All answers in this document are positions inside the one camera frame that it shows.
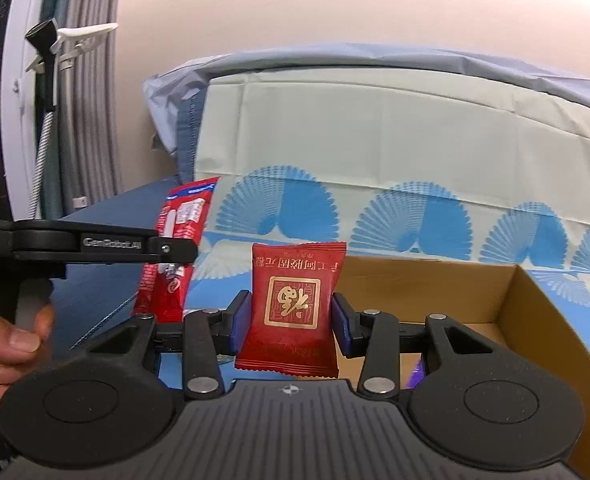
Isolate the grey curtain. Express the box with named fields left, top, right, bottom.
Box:
left=37, top=0, right=126, bottom=221

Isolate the red and white snack packet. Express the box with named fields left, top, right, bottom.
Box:
left=132, top=176, right=220, bottom=323

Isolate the red square snack packet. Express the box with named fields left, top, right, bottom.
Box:
left=235, top=241, right=346, bottom=378

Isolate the light blue cloth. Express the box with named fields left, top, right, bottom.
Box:
left=142, top=42, right=590, bottom=186

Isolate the white door frame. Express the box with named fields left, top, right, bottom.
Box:
left=0, top=0, right=128, bottom=221

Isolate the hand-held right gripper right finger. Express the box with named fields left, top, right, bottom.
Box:
left=331, top=292, right=506, bottom=395

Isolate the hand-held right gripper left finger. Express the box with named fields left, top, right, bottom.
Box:
left=82, top=290, right=252, bottom=395

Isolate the black clip pole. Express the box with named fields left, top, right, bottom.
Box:
left=25, top=19, right=59, bottom=113

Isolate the person's left hand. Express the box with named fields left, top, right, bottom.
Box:
left=0, top=302, right=56, bottom=418

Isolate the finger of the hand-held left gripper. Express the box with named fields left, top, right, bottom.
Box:
left=12, top=220, right=199, bottom=264

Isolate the brown cardboard box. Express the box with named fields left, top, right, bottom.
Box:
left=335, top=255, right=590, bottom=480

